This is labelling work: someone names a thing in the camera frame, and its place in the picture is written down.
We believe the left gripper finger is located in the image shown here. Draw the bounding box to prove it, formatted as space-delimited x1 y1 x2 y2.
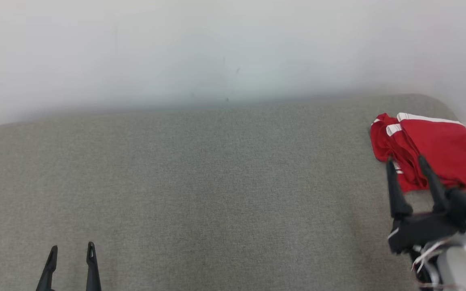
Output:
36 245 58 291
86 242 102 291

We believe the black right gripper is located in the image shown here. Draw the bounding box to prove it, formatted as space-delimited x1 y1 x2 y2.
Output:
386 155 466 255

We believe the red garment with white panel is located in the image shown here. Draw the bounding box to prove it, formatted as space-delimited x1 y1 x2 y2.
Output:
386 112 466 191

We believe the grey fabric sofa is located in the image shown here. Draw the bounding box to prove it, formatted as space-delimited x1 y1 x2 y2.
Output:
0 94 466 291

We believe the white wire bundle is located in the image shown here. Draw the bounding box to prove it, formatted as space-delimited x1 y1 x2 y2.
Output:
411 238 454 272

